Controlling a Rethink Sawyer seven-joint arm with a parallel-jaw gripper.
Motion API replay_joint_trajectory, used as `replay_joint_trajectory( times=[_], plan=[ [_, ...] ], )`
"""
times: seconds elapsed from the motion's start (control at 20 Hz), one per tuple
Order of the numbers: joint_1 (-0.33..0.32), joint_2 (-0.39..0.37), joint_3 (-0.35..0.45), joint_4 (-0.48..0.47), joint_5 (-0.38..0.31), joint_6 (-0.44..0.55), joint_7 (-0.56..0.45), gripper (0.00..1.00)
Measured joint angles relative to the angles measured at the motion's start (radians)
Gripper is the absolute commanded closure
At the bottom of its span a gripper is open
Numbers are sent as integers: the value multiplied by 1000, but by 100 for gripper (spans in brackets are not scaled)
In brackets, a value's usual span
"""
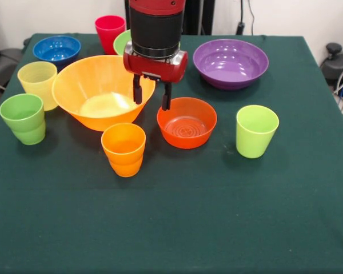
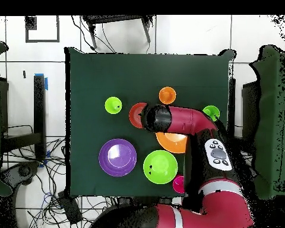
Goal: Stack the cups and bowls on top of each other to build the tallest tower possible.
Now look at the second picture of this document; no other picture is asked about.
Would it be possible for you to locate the large orange bowl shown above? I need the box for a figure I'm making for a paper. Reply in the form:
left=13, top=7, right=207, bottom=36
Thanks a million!
left=155, top=131, right=188, bottom=154

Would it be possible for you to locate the red-orange bowl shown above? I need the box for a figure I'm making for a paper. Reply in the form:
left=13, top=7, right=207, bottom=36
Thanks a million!
left=128, top=102, right=148, bottom=129

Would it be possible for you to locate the lime green smooth cup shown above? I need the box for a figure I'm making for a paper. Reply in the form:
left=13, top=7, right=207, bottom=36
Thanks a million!
left=104, top=96, right=123, bottom=115

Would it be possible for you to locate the orange stepped cup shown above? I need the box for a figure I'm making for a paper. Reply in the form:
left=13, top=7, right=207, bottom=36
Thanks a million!
left=159, top=86, right=177, bottom=105

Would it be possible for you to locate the purple bowl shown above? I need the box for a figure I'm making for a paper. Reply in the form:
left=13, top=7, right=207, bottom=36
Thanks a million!
left=99, top=138, right=138, bottom=178

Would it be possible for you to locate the green bowl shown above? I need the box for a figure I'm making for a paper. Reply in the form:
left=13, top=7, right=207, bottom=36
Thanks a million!
left=142, top=150, right=179, bottom=185

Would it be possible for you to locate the dark green tablecloth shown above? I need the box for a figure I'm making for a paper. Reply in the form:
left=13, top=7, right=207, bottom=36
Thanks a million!
left=64, top=46, right=236, bottom=198

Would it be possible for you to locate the red cup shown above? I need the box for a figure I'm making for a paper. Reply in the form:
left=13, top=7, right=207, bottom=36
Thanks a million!
left=172, top=175, right=186, bottom=194

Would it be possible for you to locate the green stepped cup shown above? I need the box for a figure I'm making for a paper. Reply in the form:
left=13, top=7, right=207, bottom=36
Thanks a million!
left=201, top=104, right=221, bottom=122

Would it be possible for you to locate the blue tape strip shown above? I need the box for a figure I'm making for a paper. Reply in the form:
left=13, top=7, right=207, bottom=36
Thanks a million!
left=34, top=72, right=49, bottom=91

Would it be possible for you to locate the black power adapter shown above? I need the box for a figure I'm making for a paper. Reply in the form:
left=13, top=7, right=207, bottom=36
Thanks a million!
left=57, top=191, right=83, bottom=225

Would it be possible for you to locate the black office chair base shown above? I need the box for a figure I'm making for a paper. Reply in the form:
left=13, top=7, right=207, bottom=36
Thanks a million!
left=1, top=160, right=40, bottom=191

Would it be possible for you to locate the black table frame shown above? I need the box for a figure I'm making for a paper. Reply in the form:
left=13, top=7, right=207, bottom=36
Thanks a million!
left=1, top=75, right=46, bottom=162

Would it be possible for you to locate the black camera stand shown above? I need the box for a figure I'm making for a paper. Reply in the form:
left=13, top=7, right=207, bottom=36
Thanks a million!
left=81, top=15, right=155, bottom=49

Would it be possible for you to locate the floor cable tangle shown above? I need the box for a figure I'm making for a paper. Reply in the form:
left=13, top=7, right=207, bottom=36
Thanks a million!
left=4, top=124, right=121, bottom=228

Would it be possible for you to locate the grey square floor frame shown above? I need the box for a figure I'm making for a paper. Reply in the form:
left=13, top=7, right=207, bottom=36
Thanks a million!
left=25, top=15, right=61, bottom=43

